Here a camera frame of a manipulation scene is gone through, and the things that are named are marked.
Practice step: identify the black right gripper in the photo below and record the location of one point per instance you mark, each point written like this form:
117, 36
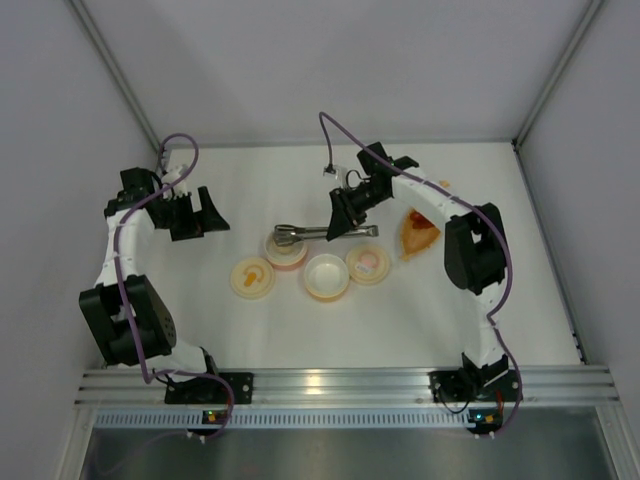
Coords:
347, 209

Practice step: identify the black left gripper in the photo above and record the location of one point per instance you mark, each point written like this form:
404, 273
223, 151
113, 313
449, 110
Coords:
189, 215

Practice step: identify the stainless steel tongs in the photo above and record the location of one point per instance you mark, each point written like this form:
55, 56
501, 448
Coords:
285, 235

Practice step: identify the long red sausage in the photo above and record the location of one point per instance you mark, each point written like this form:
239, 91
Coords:
418, 221

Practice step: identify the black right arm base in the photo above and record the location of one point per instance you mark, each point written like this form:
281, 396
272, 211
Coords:
454, 386

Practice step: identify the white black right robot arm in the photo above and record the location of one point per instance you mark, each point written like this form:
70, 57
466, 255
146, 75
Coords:
477, 260

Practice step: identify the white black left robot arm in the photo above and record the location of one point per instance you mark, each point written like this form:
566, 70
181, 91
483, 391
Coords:
129, 321

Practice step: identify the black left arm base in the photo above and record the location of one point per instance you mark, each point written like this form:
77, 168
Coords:
201, 391

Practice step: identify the orange-based bowl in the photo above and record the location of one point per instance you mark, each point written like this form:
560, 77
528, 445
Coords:
326, 277

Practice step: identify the pink-based bowl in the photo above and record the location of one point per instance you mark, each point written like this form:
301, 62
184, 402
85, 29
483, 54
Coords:
285, 258

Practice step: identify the fish-shaped woven bamboo tray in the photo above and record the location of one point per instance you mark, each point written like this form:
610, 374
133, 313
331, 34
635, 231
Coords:
417, 235

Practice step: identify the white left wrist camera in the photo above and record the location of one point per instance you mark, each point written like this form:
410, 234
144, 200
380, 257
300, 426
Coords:
180, 189

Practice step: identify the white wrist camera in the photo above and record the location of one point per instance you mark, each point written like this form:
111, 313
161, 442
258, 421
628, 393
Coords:
337, 175
180, 189

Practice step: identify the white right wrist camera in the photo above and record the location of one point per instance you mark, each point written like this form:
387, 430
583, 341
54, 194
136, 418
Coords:
337, 175

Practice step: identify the cream lid with pink handle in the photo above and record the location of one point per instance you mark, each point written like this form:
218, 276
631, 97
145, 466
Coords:
368, 264

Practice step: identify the cream lid with orange handle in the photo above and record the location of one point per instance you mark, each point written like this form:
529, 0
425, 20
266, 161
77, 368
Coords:
252, 278

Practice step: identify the left aluminium frame post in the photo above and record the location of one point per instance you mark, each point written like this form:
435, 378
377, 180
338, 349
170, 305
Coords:
98, 42

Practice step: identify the aluminium frame post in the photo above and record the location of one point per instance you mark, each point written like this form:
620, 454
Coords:
98, 42
560, 67

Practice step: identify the slotted grey cable duct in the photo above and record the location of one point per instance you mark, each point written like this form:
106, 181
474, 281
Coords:
207, 419

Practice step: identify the aluminium mounting rail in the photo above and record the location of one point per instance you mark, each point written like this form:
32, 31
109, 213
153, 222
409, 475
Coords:
579, 385

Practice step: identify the right aluminium frame post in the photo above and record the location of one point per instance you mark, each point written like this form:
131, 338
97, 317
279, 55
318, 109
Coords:
560, 67

